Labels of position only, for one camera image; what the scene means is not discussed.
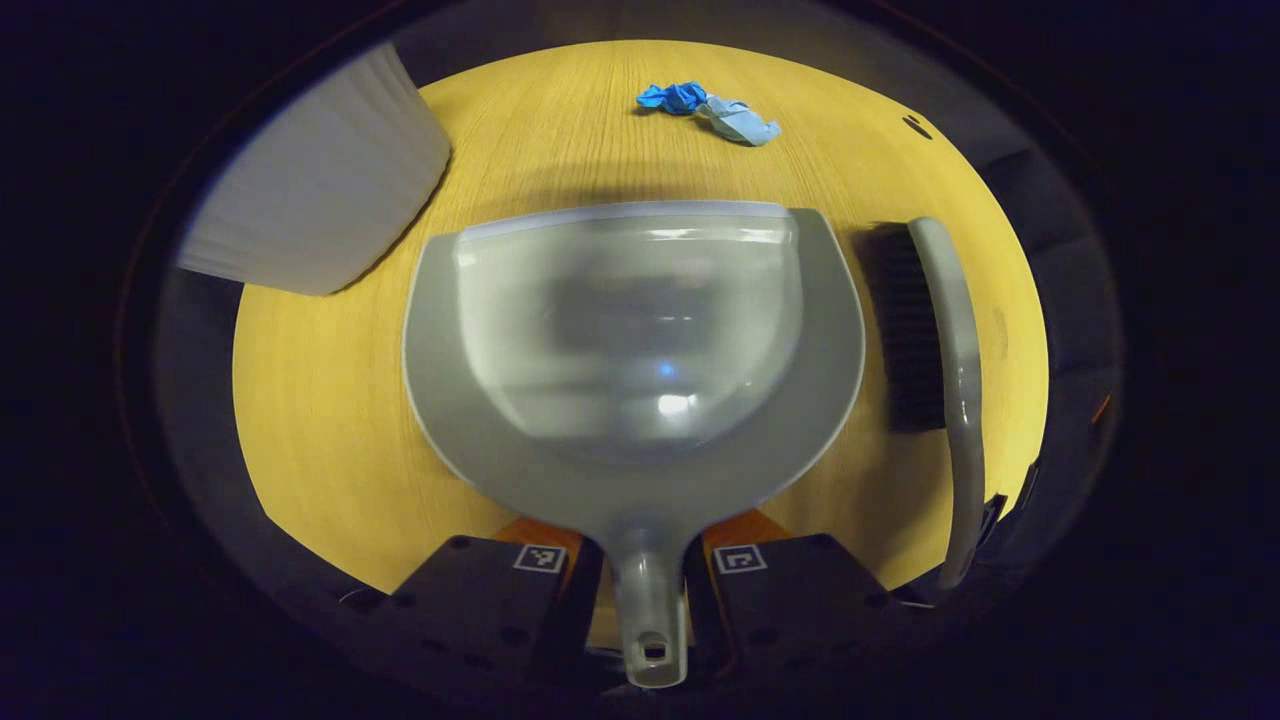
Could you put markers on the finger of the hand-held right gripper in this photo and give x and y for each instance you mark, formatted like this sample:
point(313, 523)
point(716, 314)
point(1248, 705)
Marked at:
point(995, 520)

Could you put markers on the light blue paper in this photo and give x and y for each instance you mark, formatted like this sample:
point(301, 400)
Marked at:
point(740, 122)

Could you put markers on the small grey broom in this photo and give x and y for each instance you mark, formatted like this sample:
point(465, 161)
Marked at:
point(960, 330)

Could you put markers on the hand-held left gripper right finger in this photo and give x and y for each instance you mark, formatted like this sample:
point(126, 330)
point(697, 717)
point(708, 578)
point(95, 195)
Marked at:
point(790, 600)

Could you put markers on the wooden desktop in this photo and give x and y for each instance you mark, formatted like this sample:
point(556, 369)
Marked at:
point(330, 400)

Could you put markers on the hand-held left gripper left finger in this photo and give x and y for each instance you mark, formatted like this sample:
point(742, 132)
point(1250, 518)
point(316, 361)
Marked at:
point(470, 600)

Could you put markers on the dark blue paper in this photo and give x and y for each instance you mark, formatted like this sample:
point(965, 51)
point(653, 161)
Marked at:
point(678, 97)

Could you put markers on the grey plastic dustpan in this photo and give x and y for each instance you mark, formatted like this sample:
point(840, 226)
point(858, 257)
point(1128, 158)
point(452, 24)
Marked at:
point(630, 480)

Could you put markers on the grey plastic garbage bin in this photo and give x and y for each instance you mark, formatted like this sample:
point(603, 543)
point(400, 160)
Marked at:
point(320, 180)

